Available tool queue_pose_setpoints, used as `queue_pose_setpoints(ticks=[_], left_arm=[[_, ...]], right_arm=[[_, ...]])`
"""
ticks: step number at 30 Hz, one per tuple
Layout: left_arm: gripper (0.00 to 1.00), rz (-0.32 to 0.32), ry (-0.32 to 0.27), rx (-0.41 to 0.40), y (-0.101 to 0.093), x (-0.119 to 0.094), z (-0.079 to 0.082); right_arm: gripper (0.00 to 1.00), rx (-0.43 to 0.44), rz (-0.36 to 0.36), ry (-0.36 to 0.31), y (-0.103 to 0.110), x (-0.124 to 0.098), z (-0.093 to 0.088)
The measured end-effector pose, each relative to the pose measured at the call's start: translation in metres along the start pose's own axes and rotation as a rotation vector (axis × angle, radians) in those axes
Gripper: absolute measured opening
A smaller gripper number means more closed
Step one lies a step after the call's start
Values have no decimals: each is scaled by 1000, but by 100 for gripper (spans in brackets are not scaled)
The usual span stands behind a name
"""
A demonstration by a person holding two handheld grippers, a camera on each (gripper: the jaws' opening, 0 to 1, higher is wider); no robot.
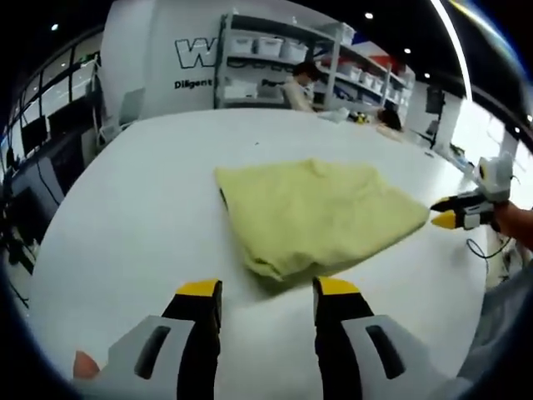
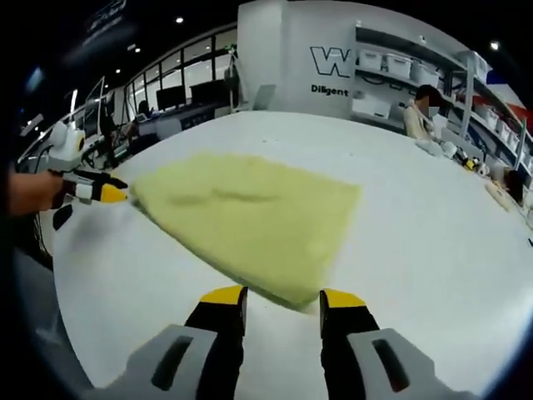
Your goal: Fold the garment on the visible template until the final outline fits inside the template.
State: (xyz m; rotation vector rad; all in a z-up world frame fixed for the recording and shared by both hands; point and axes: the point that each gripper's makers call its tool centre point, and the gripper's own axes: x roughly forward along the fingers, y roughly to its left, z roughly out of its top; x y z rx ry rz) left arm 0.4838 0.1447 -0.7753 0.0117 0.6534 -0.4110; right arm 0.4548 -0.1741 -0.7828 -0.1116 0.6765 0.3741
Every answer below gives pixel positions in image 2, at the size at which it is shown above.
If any white shelving rack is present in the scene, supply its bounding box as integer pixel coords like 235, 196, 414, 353
353, 18, 488, 138

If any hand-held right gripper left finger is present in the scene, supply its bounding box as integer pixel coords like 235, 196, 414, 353
124, 285, 250, 400

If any white office chair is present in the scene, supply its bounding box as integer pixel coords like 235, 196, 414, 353
252, 84, 278, 112
352, 93, 392, 120

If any white storage bin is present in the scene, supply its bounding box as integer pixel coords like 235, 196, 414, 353
385, 53, 413, 76
411, 62, 441, 87
358, 48, 386, 70

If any grey reception desk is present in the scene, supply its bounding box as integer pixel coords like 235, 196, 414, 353
137, 106, 234, 138

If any person's left hand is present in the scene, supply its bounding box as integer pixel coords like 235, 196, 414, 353
7, 169, 66, 216

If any yellow and blue garment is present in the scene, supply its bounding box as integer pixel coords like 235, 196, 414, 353
129, 152, 364, 312

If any white floor stand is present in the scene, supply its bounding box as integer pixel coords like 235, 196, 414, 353
223, 49, 242, 113

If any black computer mouse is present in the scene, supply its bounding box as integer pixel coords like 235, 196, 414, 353
52, 203, 75, 231

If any white crumpled cloth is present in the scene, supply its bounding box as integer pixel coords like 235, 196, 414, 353
416, 139, 445, 156

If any shelving with white bins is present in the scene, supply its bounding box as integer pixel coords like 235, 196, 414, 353
470, 74, 533, 176

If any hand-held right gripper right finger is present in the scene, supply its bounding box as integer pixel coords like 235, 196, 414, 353
318, 287, 438, 400

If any beige cloth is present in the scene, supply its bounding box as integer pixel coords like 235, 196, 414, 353
485, 181, 517, 212

